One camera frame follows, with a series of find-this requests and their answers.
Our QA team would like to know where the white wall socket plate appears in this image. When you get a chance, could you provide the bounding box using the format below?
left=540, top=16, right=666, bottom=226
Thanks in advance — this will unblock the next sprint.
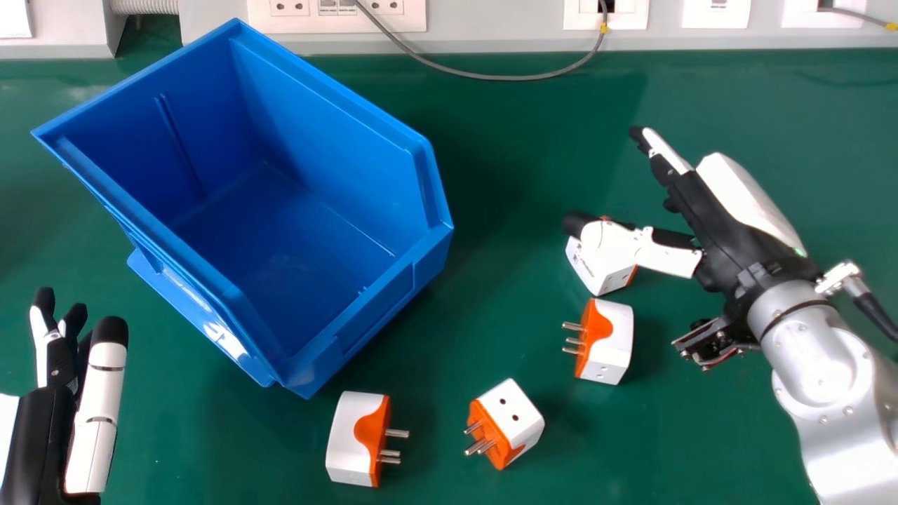
left=681, top=0, right=751, bottom=29
left=781, top=0, right=869, bottom=29
left=563, top=0, right=650, bottom=31
left=0, top=0, right=34, bottom=39

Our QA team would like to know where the white socket strip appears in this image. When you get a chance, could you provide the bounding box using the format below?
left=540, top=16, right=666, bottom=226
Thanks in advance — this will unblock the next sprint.
left=246, top=0, right=428, bottom=34

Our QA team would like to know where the blue plastic bin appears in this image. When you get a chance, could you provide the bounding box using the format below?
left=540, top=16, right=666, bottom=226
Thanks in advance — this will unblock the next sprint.
left=31, top=18, right=455, bottom=400

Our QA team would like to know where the white ribbed hose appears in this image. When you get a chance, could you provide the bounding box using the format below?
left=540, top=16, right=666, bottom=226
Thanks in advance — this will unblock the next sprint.
left=110, top=0, right=181, bottom=16

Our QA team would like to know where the white-and-orange plug adapter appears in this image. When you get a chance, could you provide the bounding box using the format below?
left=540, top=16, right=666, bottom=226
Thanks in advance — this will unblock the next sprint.
left=325, top=391, right=410, bottom=488
left=565, top=217, right=639, bottom=297
left=463, top=378, right=546, bottom=471
left=562, top=297, right=635, bottom=386

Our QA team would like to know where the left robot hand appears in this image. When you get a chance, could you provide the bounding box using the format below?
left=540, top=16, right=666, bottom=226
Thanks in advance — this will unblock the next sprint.
left=0, top=286, right=130, bottom=505

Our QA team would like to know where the grey cable with yellow tie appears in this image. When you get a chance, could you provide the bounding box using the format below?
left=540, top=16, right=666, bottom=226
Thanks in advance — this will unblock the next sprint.
left=821, top=6, right=898, bottom=32

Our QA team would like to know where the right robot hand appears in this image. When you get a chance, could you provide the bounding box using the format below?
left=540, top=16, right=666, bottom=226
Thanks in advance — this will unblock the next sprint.
left=563, top=126, right=823, bottom=301

